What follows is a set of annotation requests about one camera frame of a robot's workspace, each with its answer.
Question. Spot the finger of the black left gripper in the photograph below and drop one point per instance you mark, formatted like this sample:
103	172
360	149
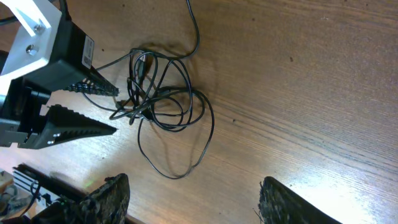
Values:
61	125
94	84

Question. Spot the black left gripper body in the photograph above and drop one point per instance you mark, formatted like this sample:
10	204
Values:
68	65

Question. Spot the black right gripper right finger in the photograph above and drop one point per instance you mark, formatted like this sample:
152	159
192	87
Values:
279	204

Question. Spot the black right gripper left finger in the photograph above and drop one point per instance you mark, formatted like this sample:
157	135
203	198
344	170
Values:
106	204

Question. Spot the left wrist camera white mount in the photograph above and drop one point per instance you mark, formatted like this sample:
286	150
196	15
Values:
34	41

